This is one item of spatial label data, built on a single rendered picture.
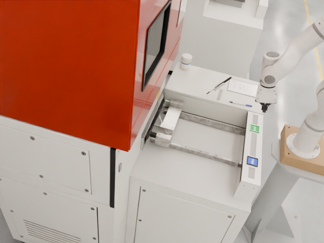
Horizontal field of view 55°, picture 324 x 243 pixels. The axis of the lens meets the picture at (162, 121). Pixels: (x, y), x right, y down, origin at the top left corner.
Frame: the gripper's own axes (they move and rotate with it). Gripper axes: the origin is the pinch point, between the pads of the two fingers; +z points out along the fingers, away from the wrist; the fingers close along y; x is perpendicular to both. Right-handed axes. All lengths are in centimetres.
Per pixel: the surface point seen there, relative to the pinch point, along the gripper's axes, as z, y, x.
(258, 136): 15.6, -1.1, -5.6
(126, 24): -71, -42, -66
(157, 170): 19, -51, -38
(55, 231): 52, -107, -66
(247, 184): 16.5, -5.1, -40.0
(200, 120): 20.0, -36.2, 8.0
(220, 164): 26.0, -20.0, -20.9
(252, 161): 14.8, -3.3, -26.2
